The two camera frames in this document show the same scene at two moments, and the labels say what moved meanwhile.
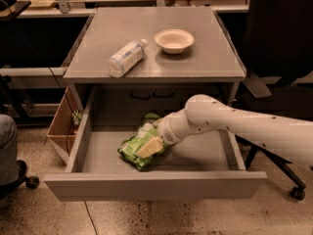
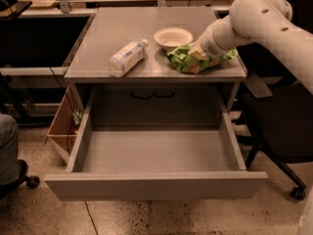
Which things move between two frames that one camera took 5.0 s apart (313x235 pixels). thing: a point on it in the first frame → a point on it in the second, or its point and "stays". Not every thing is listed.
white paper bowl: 174,41 stays
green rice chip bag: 145,132 → 180,58
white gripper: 167,130 → 208,46
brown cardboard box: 62,132 stays
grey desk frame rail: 33,71 stays
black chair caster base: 31,182 stays
